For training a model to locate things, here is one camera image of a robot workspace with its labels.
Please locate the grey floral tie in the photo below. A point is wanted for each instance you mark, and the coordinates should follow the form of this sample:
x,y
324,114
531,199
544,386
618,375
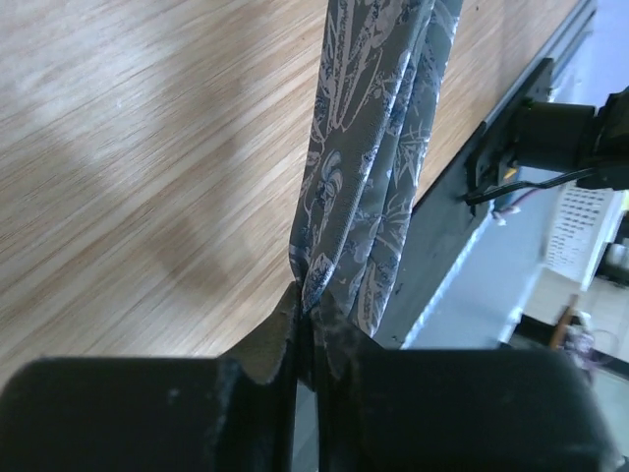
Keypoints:
x,y
382,64

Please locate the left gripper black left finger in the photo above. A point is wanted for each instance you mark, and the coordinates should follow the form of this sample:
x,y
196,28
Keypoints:
x,y
234,412

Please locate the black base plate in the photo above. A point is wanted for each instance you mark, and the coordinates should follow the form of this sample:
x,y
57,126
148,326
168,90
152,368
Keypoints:
x,y
443,227

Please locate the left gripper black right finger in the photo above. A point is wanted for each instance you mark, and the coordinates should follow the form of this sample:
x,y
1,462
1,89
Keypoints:
x,y
501,409

